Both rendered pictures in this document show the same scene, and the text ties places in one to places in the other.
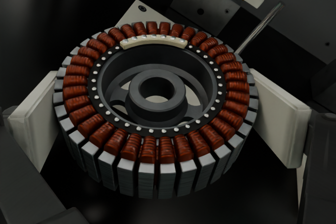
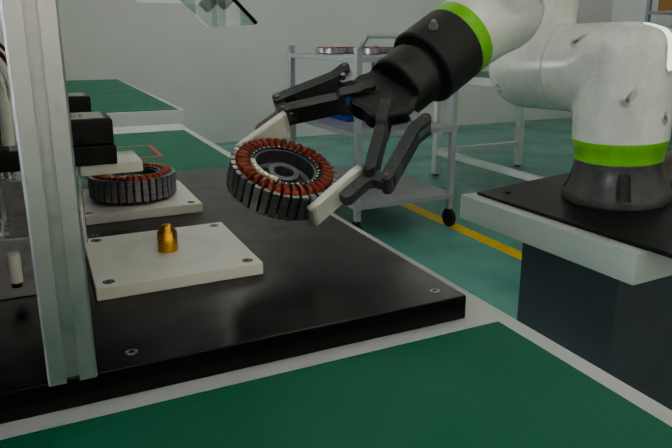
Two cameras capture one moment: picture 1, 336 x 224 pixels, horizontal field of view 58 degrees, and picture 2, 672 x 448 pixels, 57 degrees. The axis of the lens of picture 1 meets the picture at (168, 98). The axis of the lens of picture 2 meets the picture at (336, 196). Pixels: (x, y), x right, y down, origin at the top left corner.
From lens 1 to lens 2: 0.66 m
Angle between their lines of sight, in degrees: 90
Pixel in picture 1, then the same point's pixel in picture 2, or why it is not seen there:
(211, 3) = not seen: hidden behind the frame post
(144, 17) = (123, 276)
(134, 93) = (294, 176)
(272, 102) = (271, 128)
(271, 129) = (276, 134)
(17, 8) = (242, 315)
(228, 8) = not seen: hidden behind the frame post
